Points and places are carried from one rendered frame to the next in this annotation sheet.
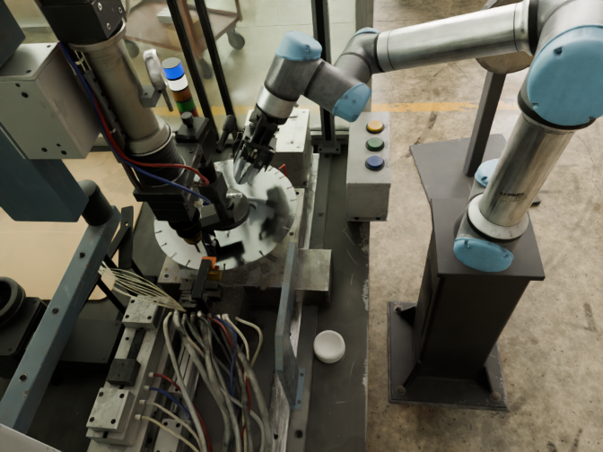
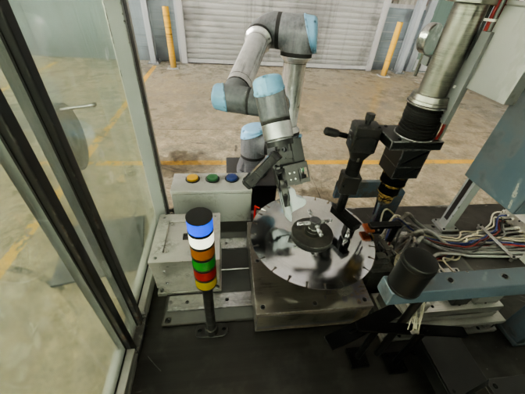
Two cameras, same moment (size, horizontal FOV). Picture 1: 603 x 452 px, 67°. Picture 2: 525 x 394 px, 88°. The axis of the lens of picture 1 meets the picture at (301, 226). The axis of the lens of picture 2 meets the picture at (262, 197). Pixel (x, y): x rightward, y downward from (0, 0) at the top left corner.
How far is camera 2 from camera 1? 1.21 m
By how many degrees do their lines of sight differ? 73
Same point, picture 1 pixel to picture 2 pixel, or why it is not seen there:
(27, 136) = not seen: outside the picture
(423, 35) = (251, 61)
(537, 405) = not seen: hidden behind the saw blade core
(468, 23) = (256, 46)
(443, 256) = (269, 183)
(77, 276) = (468, 274)
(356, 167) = (236, 186)
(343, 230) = not seen: hidden behind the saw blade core
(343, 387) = (361, 215)
